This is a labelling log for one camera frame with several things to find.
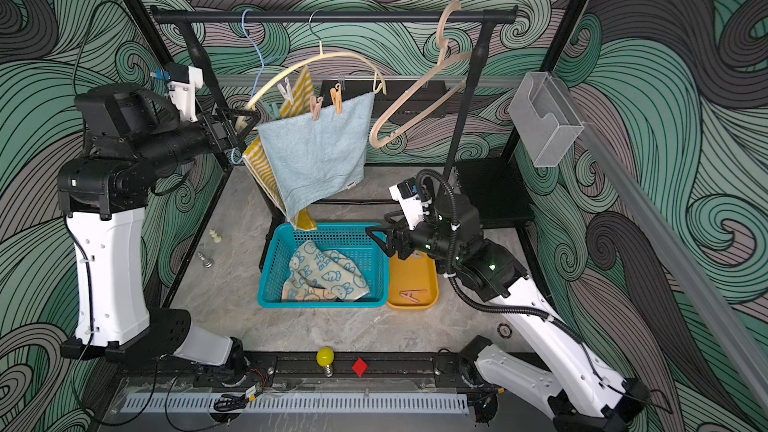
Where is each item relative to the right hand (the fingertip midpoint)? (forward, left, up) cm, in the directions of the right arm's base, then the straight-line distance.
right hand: (373, 226), depth 61 cm
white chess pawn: (+17, +54, -32) cm, 65 cm away
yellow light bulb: (-19, +13, -31) cm, 38 cm away
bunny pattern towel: (+2, +17, -30) cm, 34 cm away
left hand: (+12, +23, +21) cm, 33 cm away
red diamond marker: (-21, +4, -33) cm, 39 cm away
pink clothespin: (-2, -10, -33) cm, 35 cm away
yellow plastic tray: (+1, -11, -32) cm, 34 cm away
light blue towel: (+20, +15, +1) cm, 25 cm away
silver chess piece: (+8, +53, -33) cm, 63 cm away
